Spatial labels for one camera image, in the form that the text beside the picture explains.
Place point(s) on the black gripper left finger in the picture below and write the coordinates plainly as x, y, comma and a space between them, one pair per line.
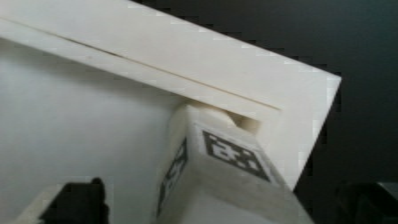
79, 206

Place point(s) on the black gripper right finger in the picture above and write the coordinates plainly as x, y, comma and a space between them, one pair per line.
367, 203

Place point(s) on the white table leg with tag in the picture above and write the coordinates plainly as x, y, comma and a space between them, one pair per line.
221, 187

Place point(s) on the white square tabletop part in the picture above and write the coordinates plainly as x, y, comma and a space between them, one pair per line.
85, 130

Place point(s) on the white U-shaped obstacle fence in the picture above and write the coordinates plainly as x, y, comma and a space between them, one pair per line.
125, 38

